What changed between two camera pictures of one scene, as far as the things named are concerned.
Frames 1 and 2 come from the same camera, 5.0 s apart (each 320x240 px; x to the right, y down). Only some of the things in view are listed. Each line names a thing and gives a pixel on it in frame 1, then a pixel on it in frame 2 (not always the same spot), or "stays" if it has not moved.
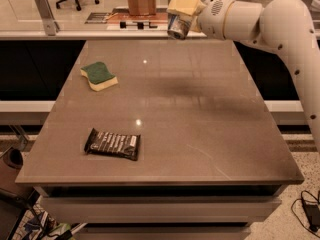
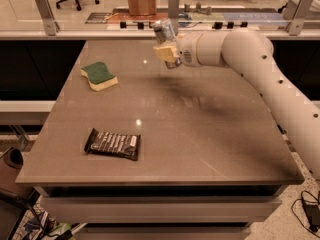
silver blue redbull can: x=178 y=25 to x=165 y=31
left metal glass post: x=44 y=7 stays
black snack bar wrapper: x=114 y=145 stays
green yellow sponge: x=99 y=76 stays
